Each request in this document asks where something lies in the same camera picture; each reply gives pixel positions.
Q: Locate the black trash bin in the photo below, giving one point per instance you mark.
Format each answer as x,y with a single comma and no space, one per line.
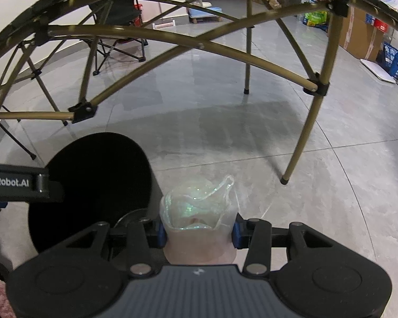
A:
96,172

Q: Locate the black tripod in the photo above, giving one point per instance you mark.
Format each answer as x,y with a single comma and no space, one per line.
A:
33,155

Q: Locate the khaki folding table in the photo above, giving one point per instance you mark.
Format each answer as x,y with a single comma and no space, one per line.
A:
119,34

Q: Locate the white flat scale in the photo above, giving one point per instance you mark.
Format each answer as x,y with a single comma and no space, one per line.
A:
378,71

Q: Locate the large cardboard carton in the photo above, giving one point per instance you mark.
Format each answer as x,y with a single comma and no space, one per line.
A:
358,36

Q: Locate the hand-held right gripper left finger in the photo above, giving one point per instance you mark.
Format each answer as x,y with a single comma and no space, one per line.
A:
162,235

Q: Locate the tan plush toy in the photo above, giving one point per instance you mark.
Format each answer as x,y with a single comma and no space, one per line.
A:
272,0

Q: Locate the black folding chair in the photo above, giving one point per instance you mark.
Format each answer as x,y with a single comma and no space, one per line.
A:
119,10

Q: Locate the clear plastic wrap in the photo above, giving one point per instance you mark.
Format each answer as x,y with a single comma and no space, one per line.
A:
199,212

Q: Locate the green bag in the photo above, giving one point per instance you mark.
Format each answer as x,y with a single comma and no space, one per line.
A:
315,20

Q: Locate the small blue box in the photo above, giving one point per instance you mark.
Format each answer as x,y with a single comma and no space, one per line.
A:
369,19

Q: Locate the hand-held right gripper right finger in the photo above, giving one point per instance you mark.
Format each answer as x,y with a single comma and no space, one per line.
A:
237,237

